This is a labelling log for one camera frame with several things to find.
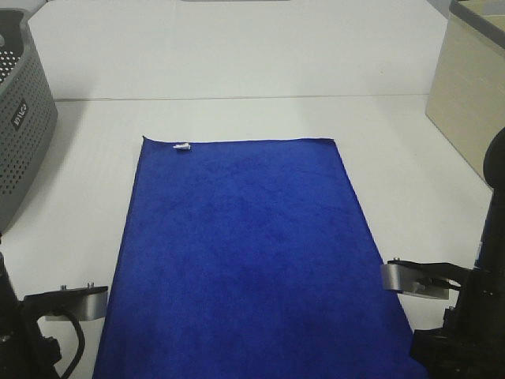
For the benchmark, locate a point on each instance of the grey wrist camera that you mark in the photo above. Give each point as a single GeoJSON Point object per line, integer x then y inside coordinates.
{"type": "Point", "coordinates": [84, 303]}
{"type": "Point", "coordinates": [423, 280]}

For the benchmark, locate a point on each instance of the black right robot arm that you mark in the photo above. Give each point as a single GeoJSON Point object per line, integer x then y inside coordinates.
{"type": "Point", "coordinates": [470, 343]}

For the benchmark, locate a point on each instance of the beige box with grey rim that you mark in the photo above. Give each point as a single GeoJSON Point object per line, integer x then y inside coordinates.
{"type": "Point", "coordinates": [466, 99]}

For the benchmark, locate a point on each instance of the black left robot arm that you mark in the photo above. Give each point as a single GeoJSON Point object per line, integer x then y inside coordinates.
{"type": "Point", "coordinates": [25, 351]}

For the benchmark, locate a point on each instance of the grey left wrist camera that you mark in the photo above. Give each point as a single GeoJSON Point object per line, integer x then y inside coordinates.
{"type": "Point", "coordinates": [84, 303]}

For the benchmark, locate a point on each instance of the white towel label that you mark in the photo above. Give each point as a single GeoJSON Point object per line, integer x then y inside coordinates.
{"type": "Point", "coordinates": [182, 146]}

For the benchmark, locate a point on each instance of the blue microfibre towel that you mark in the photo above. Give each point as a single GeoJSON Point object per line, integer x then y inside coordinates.
{"type": "Point", "coordinates": [249, 259]}

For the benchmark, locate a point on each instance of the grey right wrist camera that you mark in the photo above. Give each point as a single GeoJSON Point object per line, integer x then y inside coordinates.
{"type": "Point", "coordinates": [423, 280]}

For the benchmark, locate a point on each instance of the grey perforated plastic basket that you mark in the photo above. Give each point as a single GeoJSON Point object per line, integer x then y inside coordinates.
{"type": "Point", "coordinates": [28, 112]}

